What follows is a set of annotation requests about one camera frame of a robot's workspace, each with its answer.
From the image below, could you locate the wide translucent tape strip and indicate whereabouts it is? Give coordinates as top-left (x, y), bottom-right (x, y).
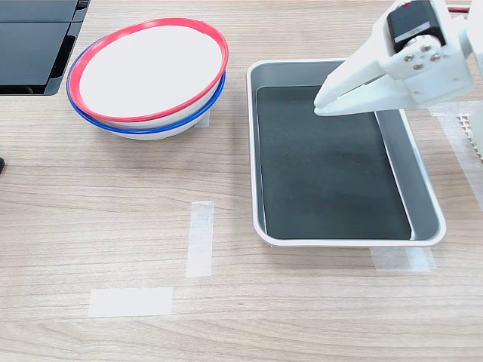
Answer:
top-left (88, 287), bottom-right (174, 318)

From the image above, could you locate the black tray mat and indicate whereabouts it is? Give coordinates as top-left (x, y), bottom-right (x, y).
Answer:
top-left (255, 84), bottom-right (413, 241)

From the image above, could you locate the pale perforated plate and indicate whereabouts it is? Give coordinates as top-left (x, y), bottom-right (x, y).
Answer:
top-left (456, 115), bottom-right (483, 163)

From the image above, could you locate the translucent tape strip by tray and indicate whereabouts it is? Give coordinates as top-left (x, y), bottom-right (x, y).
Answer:
top-left (369, 247), bottom-right (438, 273)

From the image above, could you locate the small tape piece under plate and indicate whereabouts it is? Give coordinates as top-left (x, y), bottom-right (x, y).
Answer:
top-left (190, 112), bottom-right (211, 130)

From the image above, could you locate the black glossy device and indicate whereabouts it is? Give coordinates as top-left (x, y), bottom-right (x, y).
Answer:
top-left (0, 0), bottom-right (91, 97)

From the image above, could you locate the long translucent tape strip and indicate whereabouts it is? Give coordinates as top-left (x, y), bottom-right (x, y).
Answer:
top-left (185, 201), bottom-right (215, 279)

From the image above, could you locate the steel tray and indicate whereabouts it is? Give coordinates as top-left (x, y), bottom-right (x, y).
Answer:
top-left (246, 58), bottom-right (448, 248)

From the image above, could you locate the blue-rimmed white plate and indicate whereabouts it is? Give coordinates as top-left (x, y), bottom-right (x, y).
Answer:
top-left (66, 39), bottom-right (227, 142)

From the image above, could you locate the red-rimmed white plate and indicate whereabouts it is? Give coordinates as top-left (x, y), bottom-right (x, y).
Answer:
top-left (69, 17), bottom-right (229, 131)

